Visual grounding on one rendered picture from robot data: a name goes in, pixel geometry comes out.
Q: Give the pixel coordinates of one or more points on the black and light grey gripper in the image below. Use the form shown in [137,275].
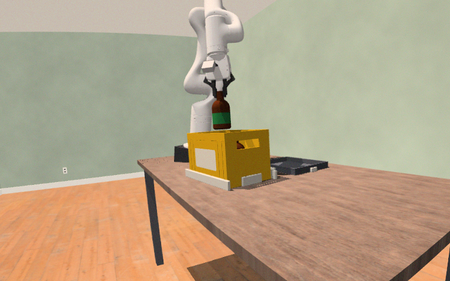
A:
[222,72]

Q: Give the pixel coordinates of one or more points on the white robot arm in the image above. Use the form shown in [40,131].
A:
[219,31]

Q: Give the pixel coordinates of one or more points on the yellow wooden crate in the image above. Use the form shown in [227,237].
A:
[215,153]

